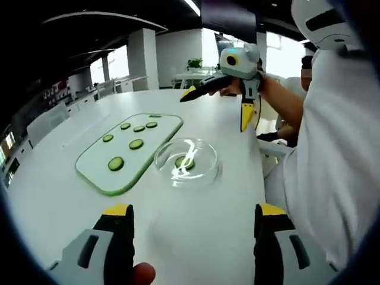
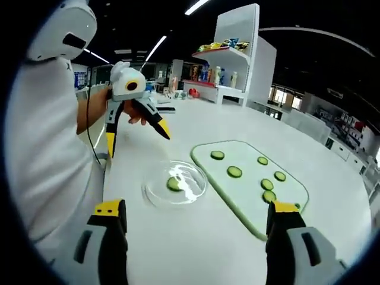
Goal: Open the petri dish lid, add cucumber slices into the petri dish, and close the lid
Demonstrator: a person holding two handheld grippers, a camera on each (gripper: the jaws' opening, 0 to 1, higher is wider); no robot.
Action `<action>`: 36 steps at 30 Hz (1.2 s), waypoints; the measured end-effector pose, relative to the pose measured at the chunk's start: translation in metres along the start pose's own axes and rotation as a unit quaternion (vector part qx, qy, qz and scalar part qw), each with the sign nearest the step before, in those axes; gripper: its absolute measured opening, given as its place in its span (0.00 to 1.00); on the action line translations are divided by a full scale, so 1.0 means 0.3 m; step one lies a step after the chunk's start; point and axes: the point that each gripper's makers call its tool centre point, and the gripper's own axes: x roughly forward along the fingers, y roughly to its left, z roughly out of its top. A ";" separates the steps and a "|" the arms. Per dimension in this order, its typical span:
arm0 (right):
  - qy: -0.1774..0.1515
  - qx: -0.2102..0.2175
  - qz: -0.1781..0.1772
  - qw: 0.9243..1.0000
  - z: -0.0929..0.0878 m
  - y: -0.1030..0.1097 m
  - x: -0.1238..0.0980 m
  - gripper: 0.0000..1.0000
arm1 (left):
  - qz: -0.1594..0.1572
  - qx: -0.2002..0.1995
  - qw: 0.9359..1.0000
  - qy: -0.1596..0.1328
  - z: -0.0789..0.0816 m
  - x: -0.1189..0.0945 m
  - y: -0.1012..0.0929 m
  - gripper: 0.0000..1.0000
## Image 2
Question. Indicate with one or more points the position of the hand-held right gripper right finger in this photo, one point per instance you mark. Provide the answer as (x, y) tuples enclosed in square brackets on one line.
[(282, 237)]

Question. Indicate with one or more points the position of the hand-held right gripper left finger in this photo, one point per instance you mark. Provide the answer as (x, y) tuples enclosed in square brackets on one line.
[(112, 243)]

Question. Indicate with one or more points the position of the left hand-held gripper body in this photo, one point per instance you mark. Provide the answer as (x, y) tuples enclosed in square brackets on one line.
[(121, 83)]

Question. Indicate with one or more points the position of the glass petri dish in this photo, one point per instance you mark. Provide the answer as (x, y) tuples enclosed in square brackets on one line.
[(178, 203)]

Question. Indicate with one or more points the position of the round cucumber slice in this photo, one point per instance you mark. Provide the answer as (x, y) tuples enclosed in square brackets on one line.
[(173, 184)]

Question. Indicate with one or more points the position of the group of cucumber slices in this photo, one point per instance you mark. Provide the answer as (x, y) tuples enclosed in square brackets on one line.
[(234, 171)]

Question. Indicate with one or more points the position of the person's left hand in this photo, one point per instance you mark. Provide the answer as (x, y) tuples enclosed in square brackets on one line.
[(135, 112)]

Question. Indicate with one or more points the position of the flat grey device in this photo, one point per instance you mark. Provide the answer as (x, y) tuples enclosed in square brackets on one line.
[(166, 109)]

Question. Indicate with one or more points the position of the small patterned cup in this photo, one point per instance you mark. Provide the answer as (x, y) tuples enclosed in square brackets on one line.
[(180, 95)]

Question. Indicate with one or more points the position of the orange white bottle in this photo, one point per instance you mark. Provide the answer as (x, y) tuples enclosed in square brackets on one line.
[(174, 84)]

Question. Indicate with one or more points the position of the ceiling strip light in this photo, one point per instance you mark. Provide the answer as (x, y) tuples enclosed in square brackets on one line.
[(95, 55), (155, 48)]

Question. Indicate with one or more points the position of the red round object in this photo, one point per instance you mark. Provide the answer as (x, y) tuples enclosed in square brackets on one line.
[(194, 93)]

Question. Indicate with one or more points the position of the white green-edged cutting board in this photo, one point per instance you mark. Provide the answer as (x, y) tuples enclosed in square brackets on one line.
[(246, 202)]

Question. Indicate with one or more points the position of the red yellow canister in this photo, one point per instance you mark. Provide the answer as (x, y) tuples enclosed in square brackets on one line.
[(195, 72)]

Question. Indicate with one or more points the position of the blue bottle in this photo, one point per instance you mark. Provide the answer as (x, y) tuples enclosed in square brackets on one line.
[(224, 76), (205, 73)]

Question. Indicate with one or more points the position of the person in white shirt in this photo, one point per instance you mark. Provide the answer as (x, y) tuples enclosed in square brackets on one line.
[(44, 148)]

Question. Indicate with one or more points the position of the white yellow bottle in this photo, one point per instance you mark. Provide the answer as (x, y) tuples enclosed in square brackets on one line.
[(218, 75)]

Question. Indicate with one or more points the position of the white worn device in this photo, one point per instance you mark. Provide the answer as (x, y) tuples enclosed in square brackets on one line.
[(53, 38)]

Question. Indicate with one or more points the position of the yellow green snack packet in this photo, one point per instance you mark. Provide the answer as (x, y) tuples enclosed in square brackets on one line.
[(205, 47)]

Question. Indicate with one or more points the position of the blue snack packet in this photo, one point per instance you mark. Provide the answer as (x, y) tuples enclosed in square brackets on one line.
[(233, 42)]

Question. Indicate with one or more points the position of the low white cabinet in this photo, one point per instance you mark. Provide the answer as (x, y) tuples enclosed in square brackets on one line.
[(347, 151)]

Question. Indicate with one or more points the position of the white shelf unit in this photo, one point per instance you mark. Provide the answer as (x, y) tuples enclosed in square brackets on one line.
[(261, 65)]

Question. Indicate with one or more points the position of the wall display rack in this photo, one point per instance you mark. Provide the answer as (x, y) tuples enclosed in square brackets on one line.
[(347, 121)]

